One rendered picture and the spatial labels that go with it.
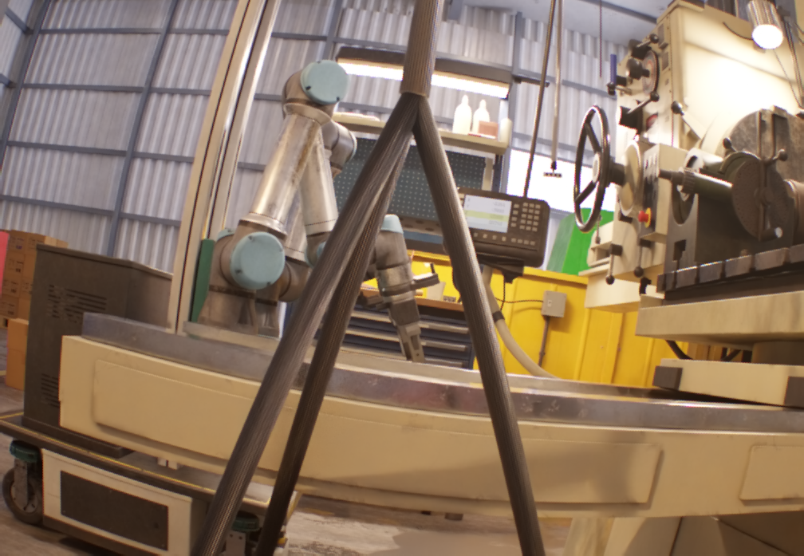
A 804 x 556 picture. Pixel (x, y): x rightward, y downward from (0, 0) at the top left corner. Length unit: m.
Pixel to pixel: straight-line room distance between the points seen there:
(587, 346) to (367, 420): 4.28
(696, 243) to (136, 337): 1.27
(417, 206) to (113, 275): 2.42
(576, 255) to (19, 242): 5.92
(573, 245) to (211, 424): 5.65
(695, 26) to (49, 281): 2.01
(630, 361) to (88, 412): 4.50
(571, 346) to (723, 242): 3.27
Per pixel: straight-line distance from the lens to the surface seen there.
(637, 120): 2.80
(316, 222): 2.17
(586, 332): 5.12
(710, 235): 1.91
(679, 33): 2.53
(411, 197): 4.36
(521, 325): 5.04
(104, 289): 2.20
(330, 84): 2.04
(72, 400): 0.94
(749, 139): 2.40
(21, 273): 9.47
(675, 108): 2.36
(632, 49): 2.81
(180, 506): 2.12
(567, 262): 6.41
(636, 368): 5.24
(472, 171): 4.40
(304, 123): 2.03
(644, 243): 2.58
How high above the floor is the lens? 0.77
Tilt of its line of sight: 4 degrees up
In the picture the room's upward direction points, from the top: 9 degrees clockwise
